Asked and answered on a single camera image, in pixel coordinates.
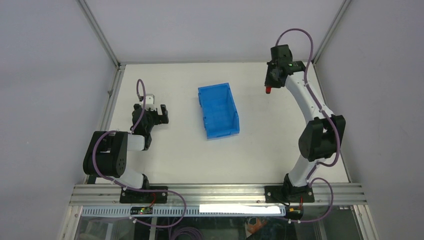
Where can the left aluminium frame post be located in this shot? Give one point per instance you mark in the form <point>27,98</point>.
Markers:
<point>86,10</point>

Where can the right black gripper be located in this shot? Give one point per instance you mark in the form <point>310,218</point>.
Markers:
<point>268,83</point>

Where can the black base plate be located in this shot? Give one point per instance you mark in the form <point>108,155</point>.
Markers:
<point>158,196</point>
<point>285,194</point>

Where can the blue plastic bin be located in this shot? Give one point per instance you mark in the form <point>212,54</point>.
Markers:
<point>219,111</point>

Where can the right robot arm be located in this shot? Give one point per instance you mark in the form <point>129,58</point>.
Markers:
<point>322,137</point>

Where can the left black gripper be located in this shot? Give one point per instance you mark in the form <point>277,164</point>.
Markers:
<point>159,119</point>

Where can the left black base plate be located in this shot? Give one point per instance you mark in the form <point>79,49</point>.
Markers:
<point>158,196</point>

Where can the orange object below table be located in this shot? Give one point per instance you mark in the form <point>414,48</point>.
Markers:
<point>254,224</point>

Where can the right aluminium frame post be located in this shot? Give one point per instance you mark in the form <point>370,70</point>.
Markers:
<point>331,30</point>

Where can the white slotted cable duct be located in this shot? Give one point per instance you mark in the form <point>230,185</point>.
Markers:
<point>203,210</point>

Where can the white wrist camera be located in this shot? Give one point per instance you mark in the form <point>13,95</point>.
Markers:
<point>147,102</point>

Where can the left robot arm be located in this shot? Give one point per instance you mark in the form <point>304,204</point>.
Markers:
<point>106,155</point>

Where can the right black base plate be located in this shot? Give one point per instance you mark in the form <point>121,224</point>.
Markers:
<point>285,194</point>

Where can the aluminium frame post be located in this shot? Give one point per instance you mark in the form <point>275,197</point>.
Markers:
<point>86,10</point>
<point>331,30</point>

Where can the aluminium front rail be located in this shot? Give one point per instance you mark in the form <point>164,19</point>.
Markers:
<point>342,194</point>

